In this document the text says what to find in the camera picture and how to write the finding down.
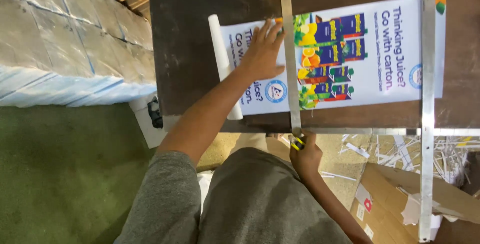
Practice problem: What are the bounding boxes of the yellow black utility knife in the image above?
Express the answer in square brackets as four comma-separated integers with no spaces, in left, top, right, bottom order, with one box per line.
[290,134,306,151]

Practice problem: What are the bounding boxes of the person's grey shirt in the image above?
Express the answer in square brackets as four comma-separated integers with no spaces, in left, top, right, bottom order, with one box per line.
[113,150,202,244]

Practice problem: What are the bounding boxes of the long steel ruler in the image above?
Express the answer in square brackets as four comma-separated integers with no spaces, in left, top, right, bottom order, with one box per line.
[278,0,303,137]

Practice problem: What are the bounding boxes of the white plastic container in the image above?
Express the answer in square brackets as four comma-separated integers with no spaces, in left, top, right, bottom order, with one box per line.
[128,93,168,149]

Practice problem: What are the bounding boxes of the white plastic sheet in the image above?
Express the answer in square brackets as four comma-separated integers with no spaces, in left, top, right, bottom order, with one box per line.
[196,171,215,215]

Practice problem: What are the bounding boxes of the person's left hand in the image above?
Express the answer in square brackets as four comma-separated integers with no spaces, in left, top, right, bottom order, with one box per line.
[238,18,287,82]

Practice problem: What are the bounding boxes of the person's leg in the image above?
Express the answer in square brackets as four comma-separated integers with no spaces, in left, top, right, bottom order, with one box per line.
[229,133,292,163]

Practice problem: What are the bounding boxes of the person's right hand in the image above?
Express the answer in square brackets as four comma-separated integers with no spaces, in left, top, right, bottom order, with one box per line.
[289,130,324,179]

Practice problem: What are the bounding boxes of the person's grey shorts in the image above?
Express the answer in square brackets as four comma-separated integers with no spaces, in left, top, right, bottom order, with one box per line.
[197,147,354,244]

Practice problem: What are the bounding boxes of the white printed poster roll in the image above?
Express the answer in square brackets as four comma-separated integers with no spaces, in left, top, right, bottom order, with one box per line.
[208,0,447,121]

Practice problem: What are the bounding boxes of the white paper scrap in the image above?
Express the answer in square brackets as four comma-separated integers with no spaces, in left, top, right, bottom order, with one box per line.
[402,193,444,242]

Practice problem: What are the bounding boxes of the brown cardboard box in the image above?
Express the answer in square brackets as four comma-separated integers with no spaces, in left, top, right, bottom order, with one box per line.
[349,162,480,244]

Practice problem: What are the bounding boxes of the black cloth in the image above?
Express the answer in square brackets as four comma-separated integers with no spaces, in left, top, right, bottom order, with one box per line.
[147,96,164,129]

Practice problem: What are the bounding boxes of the long steel bar with holes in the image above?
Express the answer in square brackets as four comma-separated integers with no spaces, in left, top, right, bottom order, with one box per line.
[418,0,437,243]

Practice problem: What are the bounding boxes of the pile of white paper strips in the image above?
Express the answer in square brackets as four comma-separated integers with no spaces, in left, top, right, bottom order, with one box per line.
[320,133,480,189]

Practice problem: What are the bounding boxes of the stack of plastic-wrapped packs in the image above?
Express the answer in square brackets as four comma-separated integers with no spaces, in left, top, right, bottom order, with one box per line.
[0,0,158,108]

